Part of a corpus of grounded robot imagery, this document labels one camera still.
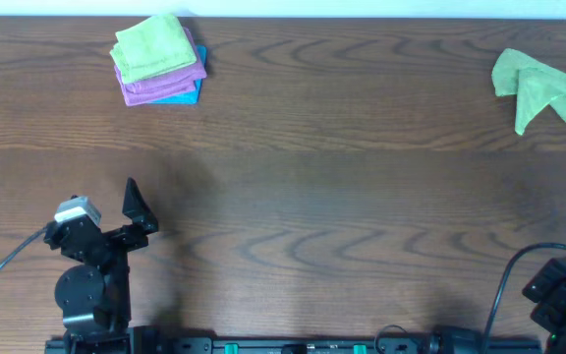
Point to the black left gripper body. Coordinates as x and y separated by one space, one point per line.
117 238

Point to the light green cloth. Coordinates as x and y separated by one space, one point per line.
156 46

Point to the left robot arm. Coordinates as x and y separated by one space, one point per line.
94 295

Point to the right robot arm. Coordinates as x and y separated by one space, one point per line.
556 343

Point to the folded blue cloth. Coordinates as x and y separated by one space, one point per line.
183 86

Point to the folded purple cloth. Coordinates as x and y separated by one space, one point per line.
148 90

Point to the crumpled green cloth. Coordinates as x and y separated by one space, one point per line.
535 85

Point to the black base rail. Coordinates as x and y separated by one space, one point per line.
149 340

